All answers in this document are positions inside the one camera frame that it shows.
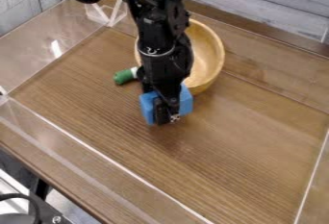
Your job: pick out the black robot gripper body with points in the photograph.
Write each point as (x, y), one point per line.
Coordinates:
(163, 44)

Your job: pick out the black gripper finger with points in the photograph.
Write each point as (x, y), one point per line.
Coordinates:
(160, 113)

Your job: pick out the blue foam block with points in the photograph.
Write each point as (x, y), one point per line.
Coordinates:
(146, 104)

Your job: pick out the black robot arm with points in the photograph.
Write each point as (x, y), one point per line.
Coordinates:
(164, 51)

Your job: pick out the light wooden bowl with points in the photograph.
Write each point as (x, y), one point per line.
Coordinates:
(209, 57)

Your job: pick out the small green cylinder toy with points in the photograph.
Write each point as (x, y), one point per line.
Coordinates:
(126, 75)

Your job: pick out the clear acrylic triangle bracket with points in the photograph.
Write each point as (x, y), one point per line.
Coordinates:
(108, 13)

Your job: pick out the black metal base plate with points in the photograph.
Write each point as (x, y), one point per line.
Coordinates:
(48, 215)

